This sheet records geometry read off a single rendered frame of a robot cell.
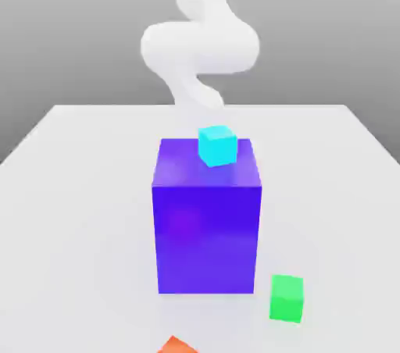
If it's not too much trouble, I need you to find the large purple box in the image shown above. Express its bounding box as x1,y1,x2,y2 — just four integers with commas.
151,137,263,295

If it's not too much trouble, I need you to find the small orange cube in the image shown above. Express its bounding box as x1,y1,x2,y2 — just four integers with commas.
156,335,200,353

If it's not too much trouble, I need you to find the small green cube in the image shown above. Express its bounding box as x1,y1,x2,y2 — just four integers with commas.
269,273,305,324

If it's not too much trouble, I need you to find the small cyan cube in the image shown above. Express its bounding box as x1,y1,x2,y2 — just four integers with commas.
198,124,238,169

